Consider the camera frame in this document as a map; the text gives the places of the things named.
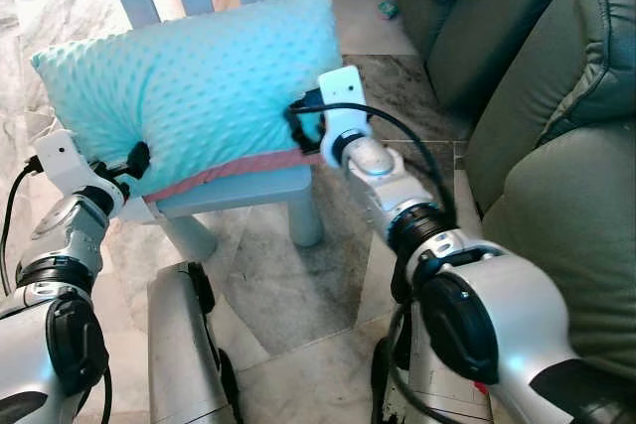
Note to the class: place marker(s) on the silver left robot leg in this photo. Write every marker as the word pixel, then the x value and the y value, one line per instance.
pixel 184 345

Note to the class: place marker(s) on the light blue child chair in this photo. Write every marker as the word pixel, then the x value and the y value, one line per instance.
pixel 238 191

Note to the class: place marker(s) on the silver robot leg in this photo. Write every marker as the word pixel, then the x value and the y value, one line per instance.
pixel 184 345
pixel 437 394

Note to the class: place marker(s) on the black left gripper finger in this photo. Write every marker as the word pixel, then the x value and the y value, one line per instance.
pixel 139 159

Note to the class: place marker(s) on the teal dotted minky pillow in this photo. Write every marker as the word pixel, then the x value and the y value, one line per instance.
pixel 189 86

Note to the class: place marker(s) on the silver right robot leg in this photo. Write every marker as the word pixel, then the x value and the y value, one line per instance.
pixel 437 394

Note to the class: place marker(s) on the dark green leather armchair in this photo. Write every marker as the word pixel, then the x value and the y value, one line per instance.
pixel 477 27

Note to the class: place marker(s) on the small green toy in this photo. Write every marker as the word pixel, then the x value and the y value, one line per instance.
pixel 389 10

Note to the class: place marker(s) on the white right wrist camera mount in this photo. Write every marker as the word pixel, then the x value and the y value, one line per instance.
pixel 343 86

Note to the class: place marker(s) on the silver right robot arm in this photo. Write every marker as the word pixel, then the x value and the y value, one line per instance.
pixel 497 305

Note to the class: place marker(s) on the dark green leather sofa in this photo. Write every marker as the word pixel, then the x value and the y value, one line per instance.
pixel 566 235

